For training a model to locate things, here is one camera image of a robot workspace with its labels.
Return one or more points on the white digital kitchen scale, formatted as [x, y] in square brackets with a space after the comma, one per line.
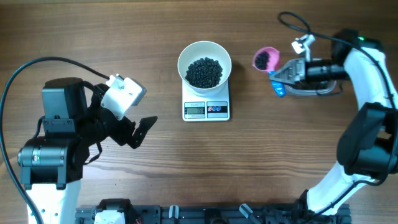
[212, 106]

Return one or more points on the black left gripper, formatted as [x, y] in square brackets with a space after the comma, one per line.
[124, 134]

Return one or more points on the clear plastic container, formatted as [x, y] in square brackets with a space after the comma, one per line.
[311, 89]

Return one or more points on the white bowl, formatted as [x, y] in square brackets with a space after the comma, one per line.
[202, 49]

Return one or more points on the black beans in scoop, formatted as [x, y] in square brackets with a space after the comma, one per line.
[261, 61]

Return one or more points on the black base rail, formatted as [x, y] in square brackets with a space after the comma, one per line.
[121, 211]

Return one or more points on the black beans in bowl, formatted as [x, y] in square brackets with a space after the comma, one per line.
[204, 73]

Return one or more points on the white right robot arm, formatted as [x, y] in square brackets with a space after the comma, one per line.
[367, 150]

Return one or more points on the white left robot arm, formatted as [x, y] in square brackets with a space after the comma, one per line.
[77, 116]

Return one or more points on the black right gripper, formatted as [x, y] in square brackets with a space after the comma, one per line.
[298, 71]

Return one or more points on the pink scoop with blue handle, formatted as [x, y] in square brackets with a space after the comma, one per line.
[274, 57]

